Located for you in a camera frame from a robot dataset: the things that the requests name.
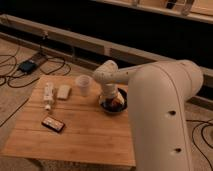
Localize white sponge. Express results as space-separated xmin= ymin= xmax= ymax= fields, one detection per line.
xmin=57 ymin=85 xmax=71 ymax=100

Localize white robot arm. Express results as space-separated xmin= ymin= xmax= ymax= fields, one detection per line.
xmin=93 ymin=60 xmax=203 ymax=171

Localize orange item in bowl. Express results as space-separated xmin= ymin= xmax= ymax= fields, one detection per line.
xmin=106 ymin=97 xmax=124 ymax=108

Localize black bowl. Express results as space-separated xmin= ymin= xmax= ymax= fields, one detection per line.
xmin=99 ymin=88 xmax=127 ymax=115

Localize translucent plastic cup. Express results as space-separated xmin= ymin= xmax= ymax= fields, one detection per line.
xmin=75 ymin=75 xmax=92 ymax=97

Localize white tube bottle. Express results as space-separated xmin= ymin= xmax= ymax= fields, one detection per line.
xmin=43 ymin=82 xmax=54 ymax=110

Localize wooden table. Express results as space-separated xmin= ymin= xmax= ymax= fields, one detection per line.
xmin=2 ymin=76 xmax=135 ymax=166

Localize black rectangular box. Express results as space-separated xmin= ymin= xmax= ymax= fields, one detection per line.
xmin=41 ymin=116 xmax=65 ymax=133

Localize black power adapter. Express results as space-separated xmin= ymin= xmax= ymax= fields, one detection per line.
xmin=18 ymin=60 xmax=36 ymax=74

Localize long wooden rail frame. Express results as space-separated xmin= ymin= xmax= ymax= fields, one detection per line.
xmin=0 ymin=13 xmax=213 ymax=106

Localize black floor cable right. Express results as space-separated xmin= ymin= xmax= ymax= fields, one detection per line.
xmin=186 ymin=118 xmax=213 ymax=169

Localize black floor cable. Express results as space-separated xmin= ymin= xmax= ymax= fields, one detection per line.
xmin=0 ymin=53 xmax=72 ymax=89
xmin=186 ymin=118 xmax=213 ymax=169

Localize black floor cable left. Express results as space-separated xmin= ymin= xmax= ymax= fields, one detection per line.
xmin=0 ymin=53 xmax=72 ymax=89

